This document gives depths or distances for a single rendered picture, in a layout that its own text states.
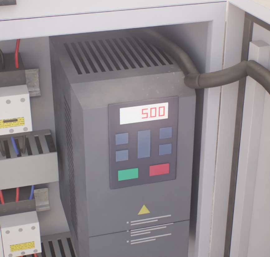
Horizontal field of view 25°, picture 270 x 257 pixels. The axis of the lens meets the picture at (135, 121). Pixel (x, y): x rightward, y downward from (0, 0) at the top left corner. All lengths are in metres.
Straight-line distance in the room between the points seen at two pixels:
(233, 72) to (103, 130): 0.14
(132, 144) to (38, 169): 0.16
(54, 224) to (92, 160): 0.26
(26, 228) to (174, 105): 0.25
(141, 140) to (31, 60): 0.20
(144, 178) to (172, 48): 0.14
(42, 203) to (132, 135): 0.26
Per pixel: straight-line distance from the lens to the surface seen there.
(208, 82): 0.55
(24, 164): 0.72
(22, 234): 0.75
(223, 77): 0.55
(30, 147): 0.74
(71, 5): 0.55
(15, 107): 0.66
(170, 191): 0.65
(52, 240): 0.85
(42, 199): 0.83
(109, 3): 0.55
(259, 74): 0.54
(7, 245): 0.76
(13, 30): 0.53
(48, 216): 0.85
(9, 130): 0.67
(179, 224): 0.68
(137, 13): 0.54
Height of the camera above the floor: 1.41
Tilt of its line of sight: 28 degrees down
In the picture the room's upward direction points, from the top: straight up
